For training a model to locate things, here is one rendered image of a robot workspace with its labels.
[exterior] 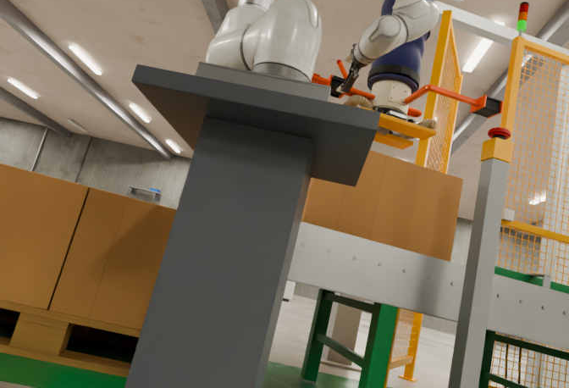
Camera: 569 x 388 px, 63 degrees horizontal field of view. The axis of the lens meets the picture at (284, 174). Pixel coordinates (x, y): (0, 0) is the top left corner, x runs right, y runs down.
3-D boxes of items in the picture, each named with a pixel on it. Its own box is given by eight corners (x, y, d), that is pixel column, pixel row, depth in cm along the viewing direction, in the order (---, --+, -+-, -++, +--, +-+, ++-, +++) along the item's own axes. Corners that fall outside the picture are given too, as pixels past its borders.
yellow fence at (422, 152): (401, 375, 295) (452, 79, 340) (417, 380, 290) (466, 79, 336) (366, 389, 220) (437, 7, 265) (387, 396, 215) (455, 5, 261)
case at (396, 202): (398, 274, 212) (412, 191, 221) (448, 279, 174) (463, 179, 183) (274, 242, 201) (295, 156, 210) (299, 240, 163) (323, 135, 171)
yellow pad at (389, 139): (402, 150, 216) (404, 140, 217) (413, 145, 206) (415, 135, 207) (335, 129, 210) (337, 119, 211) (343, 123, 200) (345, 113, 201)
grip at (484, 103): (488, 119, 187) (489, 108, 188) (502, 113, 178) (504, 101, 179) (469, 113, 185) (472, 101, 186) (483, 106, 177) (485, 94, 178)
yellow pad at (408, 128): (423, 141, 198) (425, 130, 199) (436, 135, 188) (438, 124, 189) (350, 117, 192) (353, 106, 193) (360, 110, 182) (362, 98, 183)
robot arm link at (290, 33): (280, 56, 107) (301, -25, 111) (233, 69, 120) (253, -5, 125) (324, 86, 117) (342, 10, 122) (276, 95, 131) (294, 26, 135)
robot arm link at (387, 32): (367, 65, 156) (396, 51, 160) (387, 46, 142) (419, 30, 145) (350, 38, 157) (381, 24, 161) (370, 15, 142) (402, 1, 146)
